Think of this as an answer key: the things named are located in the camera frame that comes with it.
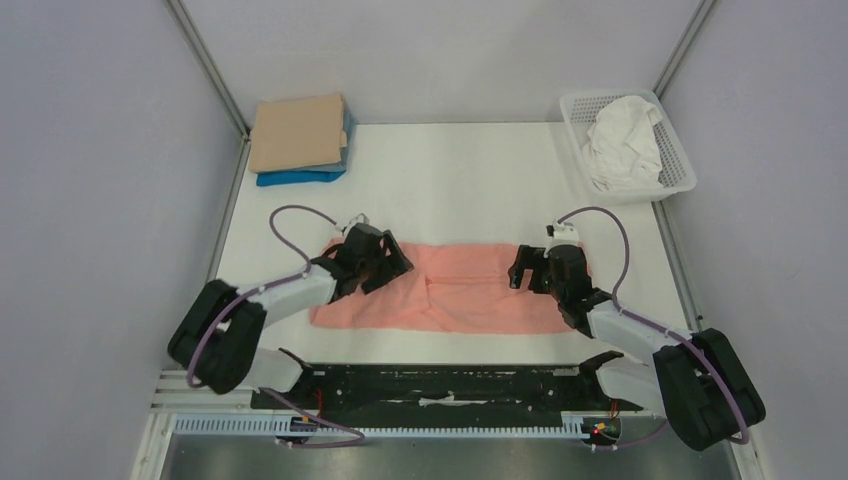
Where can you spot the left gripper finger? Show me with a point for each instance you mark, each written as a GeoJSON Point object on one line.
{"type": "Point", "coordinates": [384, 257]}
{"type": "Point", "coordinates": [372, 281]}

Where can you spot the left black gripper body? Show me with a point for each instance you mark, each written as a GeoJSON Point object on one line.
{"type": "Point", "coordinates": [365, 270]}

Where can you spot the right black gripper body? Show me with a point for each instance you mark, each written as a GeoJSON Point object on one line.
{"type": "Point", "coordinates": [534, 266]}

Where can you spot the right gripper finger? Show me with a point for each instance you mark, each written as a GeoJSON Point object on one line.
{"type": "Point", "coordinates": [523, 261]}
{"type": "Point", "coordinates": [540, 270]}

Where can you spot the pink t shirt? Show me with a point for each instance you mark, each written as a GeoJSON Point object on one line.
{"type": "Point", "coordinates": [458, 288]}

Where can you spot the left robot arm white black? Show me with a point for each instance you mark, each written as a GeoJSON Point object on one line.
{"type": "Point", "coordinates": [217, 342]}

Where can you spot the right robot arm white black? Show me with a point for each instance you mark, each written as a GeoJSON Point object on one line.
{"type": "Point", "coordinates": [695, 381]}

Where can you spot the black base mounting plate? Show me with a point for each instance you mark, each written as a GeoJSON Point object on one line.
{"type": "Point", "coordinates": [450, 396]}

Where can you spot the folded blue t shirt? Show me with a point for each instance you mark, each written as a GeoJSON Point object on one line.
{"type": "Point", "coordinates": [296, 177]}

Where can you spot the white t shirt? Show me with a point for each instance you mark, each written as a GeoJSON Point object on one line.
{"type": "Point", "coordinates": [622, 152]}

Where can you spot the folded grey-blue t shirt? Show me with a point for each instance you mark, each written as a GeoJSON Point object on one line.
{"type": "Point", "coordinates": [348, 142]}

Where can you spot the folded beige t shirt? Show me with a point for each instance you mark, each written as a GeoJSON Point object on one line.
{"type": "Point", "coordinates": [297, 134]}

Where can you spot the white plastic basket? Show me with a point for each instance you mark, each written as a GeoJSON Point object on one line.
{"type": "Point", "coordinates": [579, 110]}

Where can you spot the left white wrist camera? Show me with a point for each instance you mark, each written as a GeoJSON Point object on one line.
{"type": "Point", "coordinates": [358, 219]}

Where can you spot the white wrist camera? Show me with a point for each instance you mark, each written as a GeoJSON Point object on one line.
{"type": "Point", "coordinates": [358, 219]}
{"type": "Point", "coordinates": [562, 233]}

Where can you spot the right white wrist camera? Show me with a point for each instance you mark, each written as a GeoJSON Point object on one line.
{"type": "Point", "coordinates": [562, 233]}

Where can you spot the white slotted cable duct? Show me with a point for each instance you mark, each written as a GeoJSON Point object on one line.
{"type": "Point", "coordinates": [298, 426]}

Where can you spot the aluminium frame rail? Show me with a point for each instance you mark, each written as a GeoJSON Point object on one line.
{"type": "Point", "coordinates": [201, 53]}

